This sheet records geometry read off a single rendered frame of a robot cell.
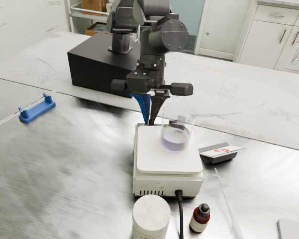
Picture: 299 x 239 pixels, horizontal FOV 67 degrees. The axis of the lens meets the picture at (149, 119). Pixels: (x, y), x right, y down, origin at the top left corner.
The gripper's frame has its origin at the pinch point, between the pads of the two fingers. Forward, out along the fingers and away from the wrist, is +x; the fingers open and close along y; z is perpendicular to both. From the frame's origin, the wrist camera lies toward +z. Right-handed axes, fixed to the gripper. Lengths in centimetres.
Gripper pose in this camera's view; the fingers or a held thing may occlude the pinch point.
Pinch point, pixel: (149, 109)
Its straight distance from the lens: 52.7
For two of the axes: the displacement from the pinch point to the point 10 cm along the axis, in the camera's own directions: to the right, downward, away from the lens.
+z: -4.0, 1.3, -9.1
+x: -0.5, 9.8, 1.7
